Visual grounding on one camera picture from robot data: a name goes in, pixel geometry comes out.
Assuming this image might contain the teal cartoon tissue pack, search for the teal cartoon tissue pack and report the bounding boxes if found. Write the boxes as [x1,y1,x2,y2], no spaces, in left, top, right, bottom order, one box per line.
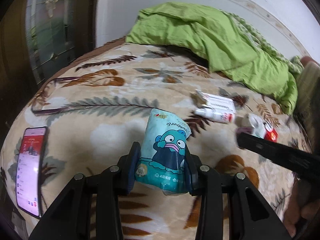
[135,108,191,194]

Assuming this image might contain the white plastic bottle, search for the white plastic bottle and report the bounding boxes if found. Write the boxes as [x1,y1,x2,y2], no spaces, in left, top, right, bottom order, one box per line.
[194,108,235,124]

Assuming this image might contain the white medicine box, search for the white medicine box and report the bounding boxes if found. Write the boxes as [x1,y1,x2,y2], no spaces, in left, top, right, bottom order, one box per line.
[195,89,236,113]

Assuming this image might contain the red cigarette pack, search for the red cigarette pack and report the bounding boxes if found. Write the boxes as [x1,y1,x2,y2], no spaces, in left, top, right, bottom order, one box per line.
[264,121,278,142]

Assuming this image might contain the person's right hand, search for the person's right hand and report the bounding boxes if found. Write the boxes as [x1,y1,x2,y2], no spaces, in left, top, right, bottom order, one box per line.
[283,179,319,238]

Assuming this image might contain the striped brown pillow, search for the striped brown pillow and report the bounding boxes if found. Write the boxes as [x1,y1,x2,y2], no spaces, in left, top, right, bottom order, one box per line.
[296,56,319,155]

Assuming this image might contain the smartphone with lit screen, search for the smartphone with lit screen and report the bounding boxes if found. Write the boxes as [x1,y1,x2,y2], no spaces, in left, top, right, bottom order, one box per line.
[16,127,48,218]

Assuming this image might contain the leaf pattern bed blanket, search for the leaf pattern bed blanket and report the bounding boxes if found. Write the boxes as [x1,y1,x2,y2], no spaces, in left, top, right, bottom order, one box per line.
[0,37,313,240]

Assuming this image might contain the green duvet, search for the green duvet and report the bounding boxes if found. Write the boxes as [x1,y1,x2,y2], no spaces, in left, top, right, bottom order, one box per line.
[126,2,303,115]

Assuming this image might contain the stained glass door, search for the stained glass door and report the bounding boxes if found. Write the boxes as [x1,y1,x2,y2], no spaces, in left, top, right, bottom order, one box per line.
[25,0,75,87]

